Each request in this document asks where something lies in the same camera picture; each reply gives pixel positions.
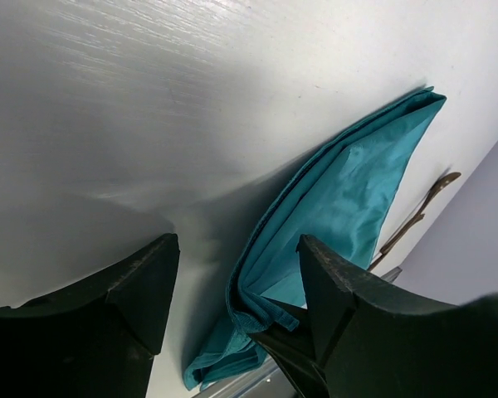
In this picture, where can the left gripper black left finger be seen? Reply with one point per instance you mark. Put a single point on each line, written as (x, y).
(97, 337)

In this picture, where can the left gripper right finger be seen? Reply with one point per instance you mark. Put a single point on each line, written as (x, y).
(360, 336)

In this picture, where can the teal cloth napkin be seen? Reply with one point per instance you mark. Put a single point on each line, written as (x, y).
(342, 196)

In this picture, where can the brown wooden spoon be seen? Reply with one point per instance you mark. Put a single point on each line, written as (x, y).
(439, 185)

